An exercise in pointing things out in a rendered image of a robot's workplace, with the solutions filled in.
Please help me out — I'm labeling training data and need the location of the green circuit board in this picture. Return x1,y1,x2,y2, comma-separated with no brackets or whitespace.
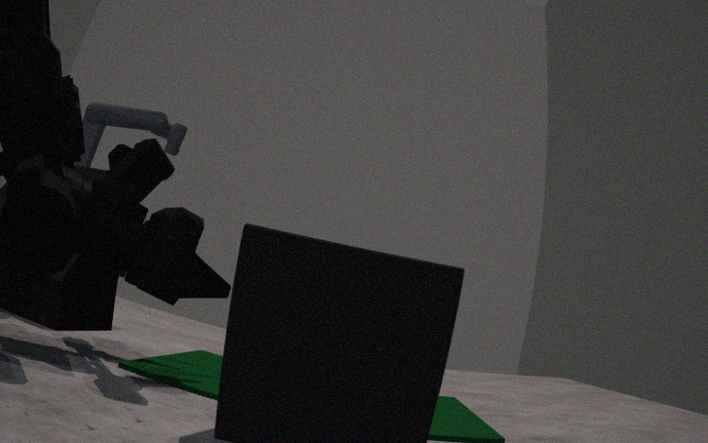
118,350,505,443

